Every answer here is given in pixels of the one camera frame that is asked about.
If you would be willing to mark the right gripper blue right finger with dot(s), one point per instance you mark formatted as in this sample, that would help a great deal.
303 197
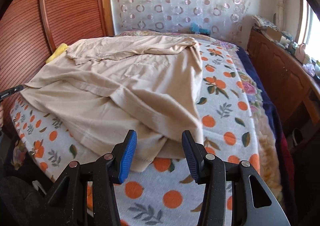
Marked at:
194 157

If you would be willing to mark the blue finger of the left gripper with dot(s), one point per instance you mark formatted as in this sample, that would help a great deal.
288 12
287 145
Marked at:
11 91

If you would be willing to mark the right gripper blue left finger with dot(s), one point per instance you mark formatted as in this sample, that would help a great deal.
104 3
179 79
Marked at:
125 155

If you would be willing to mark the beige t-shirt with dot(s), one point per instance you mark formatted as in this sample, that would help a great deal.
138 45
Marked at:
102 87

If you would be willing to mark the person's left hand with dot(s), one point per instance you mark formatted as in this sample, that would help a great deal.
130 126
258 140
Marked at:
1 116

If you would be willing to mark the orange fruit print blanket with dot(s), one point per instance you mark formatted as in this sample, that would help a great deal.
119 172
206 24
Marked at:
52 147

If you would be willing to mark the floral quilt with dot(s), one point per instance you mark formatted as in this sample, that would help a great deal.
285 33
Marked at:
235 127

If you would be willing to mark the yellow Pikachu plush toy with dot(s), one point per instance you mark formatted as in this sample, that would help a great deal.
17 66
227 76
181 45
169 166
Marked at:
59 50

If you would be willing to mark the dark blue bed sheet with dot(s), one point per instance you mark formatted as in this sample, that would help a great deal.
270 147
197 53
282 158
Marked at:
265 105

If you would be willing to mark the wooden slatted headboard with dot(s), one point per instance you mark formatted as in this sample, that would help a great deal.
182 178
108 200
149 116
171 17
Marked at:
32 29

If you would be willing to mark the wooden side cabinet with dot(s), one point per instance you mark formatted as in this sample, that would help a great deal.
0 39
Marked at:
293 92

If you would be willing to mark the blue object on bed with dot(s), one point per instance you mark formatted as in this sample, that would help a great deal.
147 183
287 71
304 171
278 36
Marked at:
196 29

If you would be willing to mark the cardboard box on cabinet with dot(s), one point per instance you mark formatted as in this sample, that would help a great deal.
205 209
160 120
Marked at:
273 34

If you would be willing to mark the stack of papers on cabinet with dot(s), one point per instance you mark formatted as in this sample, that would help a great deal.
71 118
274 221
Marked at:
263 23

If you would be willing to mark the wooden framed window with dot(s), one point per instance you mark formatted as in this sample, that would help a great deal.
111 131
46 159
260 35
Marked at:
308 30

